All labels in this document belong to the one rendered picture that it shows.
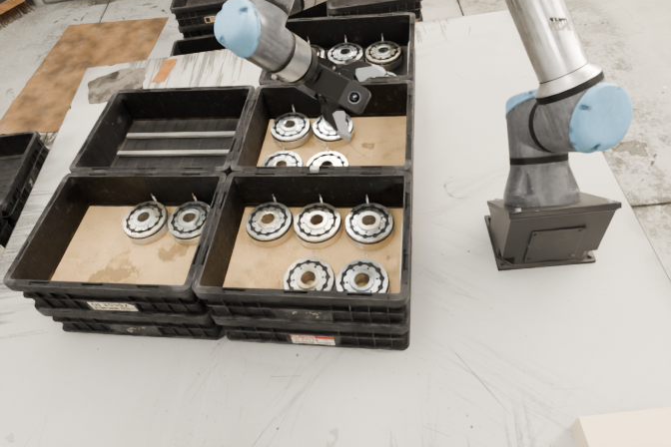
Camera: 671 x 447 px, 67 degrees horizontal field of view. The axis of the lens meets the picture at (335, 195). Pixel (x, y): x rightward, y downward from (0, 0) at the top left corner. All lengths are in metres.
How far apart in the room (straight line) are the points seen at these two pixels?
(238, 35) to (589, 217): 0.74
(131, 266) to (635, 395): 1.04
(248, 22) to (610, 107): 0.61
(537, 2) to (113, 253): 1.00
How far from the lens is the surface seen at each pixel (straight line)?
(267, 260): 1.10
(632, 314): 1.22
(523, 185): 1.10
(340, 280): 1.00
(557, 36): 0.97
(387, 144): 1.26
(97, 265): 1.25
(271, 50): 0.81
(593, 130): 0.97
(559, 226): 1.12
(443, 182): 1.35
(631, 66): 3.01
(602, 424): 1.05
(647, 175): 2.47
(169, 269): 1.16
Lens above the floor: 1.72
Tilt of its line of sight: 50 degrees down
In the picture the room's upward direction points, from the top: 12 degrees counter-clockwise
